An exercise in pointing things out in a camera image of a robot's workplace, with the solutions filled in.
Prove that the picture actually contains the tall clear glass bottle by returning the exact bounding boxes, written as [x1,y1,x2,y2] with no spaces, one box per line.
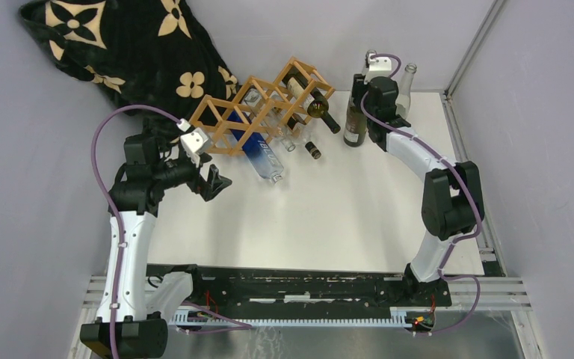
[395,63,417,120]

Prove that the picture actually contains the dark green wine bottle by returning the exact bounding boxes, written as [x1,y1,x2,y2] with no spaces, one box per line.
[343,93,367,147]

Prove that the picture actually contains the clear bottle with black label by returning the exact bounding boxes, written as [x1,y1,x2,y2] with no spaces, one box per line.
[362,49,377,76]

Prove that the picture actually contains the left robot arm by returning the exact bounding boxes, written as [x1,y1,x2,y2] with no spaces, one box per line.
[79,129,232,358]

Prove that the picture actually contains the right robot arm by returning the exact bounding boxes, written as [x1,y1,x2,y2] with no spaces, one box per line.
[351,74,484,305]

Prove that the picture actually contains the dark wine bottle red label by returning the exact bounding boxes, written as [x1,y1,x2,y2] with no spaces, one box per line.
[283,71,340,134]

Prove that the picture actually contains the blue glass bottle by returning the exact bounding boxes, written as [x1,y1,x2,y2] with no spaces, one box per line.
[242,132,284,184]

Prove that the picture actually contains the dark bottle lower middle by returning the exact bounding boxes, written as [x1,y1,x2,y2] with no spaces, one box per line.
[287,114,321,160]

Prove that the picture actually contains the wooden wine rack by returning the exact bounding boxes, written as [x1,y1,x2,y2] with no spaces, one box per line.
[189,57,336,156]

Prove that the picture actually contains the small clear bottle in rack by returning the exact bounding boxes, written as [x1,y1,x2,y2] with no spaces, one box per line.
[243,88,296,152]

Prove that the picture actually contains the black floral blanket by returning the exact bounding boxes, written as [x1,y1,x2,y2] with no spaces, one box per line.
[18,1,238,117]

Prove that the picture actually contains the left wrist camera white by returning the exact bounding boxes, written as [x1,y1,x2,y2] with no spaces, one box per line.
[180,128,212,168]

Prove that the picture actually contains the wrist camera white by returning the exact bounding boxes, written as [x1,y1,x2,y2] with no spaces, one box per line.
[365,54,401,82]
[180,128,212,168]

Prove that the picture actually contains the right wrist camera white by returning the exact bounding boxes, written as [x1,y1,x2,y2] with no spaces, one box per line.
[365,54,401,82]

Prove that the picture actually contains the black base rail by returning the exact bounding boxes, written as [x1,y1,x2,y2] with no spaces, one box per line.
[146,264,452,319]

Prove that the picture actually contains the aluminium frame profile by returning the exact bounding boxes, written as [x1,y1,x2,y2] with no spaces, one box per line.
[440,0,510,259]

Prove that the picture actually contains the white cable duct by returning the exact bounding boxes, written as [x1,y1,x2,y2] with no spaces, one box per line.
[169,307,413,329]

